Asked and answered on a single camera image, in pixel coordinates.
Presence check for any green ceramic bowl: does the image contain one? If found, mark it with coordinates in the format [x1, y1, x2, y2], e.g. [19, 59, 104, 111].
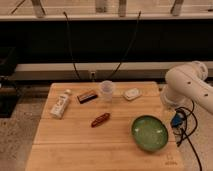
[131, 115, 169, 153]

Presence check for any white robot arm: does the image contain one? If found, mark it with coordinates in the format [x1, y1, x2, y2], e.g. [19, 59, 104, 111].
[160, 61, 213, 114]

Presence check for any clear plastic cup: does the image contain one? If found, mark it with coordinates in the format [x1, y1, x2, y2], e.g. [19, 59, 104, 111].
[99, 80, 115, 102]

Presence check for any brown black chocolate bar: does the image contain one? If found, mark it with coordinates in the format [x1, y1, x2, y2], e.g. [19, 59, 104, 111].
[77, 90, 98, 104]

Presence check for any red brown snack wrapper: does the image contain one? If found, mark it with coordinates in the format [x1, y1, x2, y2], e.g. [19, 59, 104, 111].
[91, 113, 110, 128]

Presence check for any white lotion bottle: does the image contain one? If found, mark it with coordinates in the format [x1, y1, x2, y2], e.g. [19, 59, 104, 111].
[50, 89, 71, 119]

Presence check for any black bin at left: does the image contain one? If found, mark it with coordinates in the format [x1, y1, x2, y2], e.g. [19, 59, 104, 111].
[0, 47, 19, 118]

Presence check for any white wall outlet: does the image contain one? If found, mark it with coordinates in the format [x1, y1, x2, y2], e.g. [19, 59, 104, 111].
[89, 71, 96, 81]

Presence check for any left black hanging cable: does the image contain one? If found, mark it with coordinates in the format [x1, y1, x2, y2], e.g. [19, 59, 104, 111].
[62, 11, 82, 81]

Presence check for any black hanging cable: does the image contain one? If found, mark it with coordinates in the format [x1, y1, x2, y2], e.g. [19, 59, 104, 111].
[62, 11, 82, 81]
[107, 10, 142, 81]

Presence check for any right black hanging cable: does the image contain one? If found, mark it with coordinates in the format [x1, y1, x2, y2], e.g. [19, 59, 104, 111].
[107, 10, 142, 81]

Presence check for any blue cable connector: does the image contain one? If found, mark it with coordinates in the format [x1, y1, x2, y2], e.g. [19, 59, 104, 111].
[171, 113, 184, 128]

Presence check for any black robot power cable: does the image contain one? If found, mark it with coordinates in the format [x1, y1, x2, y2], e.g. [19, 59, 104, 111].
[173, 99, 203, 171]

